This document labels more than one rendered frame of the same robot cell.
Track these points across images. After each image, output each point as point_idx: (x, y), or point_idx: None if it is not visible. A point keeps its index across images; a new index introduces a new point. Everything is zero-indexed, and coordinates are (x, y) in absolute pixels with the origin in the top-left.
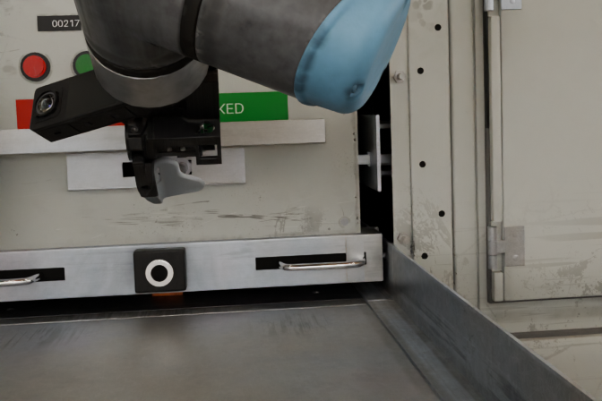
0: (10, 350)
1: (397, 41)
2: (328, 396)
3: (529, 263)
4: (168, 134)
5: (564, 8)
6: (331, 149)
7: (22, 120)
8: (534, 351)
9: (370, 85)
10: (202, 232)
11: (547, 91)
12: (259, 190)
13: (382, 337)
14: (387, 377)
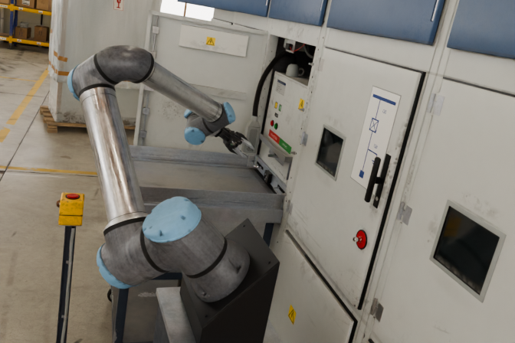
0: (234, 174)
1: (202, 137)
2: None
3: (291, 215)
4: (224, 142)
5: (310, 150)
6: None
7: (269, 133)
8: (287, 239)
9: (193, 142)
10: (277, 173)
11: (303, 171)
12: (283, 168)
13: None
14: None
